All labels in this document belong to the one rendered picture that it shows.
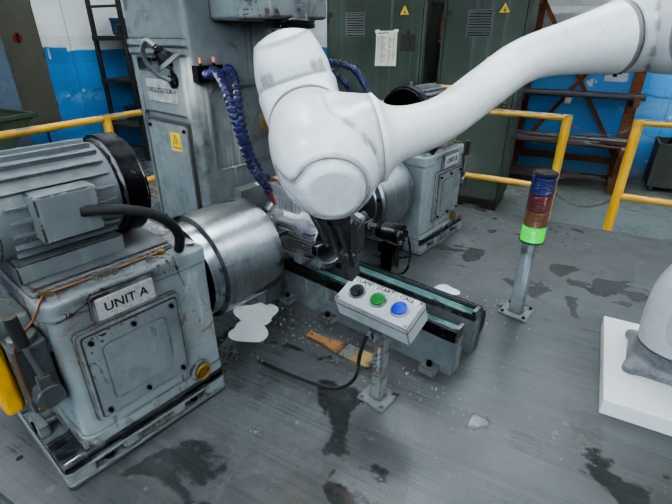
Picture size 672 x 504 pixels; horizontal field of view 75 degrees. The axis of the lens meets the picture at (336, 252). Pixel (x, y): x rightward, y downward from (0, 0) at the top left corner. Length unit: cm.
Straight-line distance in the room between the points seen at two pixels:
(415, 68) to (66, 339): 397
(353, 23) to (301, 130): 424
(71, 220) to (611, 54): 83
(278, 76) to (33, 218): 43
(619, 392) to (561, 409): 13
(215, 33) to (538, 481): 123
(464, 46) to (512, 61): 365
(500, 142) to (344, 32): 181
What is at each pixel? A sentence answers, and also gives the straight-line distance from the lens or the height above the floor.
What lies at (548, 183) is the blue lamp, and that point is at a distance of 121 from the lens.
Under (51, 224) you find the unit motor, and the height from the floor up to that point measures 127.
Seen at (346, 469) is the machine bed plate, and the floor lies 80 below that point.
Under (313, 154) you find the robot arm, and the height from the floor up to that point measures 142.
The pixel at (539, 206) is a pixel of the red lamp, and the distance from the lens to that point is 123.
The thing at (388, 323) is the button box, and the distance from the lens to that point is 83.
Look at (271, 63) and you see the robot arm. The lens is 59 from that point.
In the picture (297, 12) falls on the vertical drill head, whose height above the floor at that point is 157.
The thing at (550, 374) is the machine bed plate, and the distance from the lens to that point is 120.
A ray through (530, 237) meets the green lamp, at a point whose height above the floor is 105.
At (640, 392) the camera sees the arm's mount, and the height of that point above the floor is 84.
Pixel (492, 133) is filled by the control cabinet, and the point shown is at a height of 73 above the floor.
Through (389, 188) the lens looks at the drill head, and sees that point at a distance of 139.
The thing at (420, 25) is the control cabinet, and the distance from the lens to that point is 442.
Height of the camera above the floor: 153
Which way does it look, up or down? 26 degrees down
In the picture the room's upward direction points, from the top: straight up
